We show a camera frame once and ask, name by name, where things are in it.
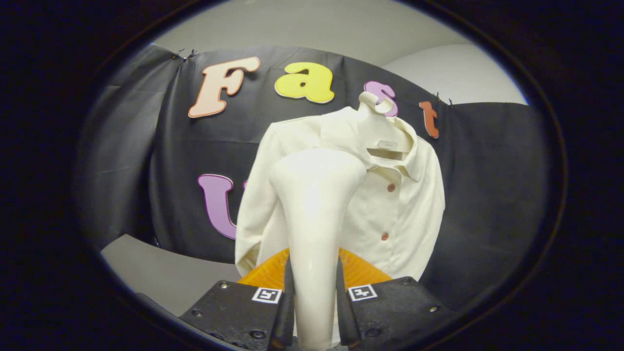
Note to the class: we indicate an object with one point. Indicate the grey drawer cabinet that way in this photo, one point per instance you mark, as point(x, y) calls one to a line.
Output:
point(161, 273)

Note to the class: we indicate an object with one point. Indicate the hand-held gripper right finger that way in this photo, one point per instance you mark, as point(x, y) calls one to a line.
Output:
point(390, 312)

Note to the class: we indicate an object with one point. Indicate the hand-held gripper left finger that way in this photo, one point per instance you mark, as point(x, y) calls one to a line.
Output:
point(243, 312)

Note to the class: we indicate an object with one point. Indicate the cream garment steamer head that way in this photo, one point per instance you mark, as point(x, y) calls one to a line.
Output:
point(314, 219)

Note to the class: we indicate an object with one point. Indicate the black backdrop cloth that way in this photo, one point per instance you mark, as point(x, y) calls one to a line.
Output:
point(487, 195)

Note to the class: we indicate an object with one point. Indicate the cream plastic clothes hanger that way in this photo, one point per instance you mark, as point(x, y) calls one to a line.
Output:
point(375, 131)

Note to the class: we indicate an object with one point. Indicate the cream button shirt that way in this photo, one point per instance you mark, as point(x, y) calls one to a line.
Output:
point(409, 204)

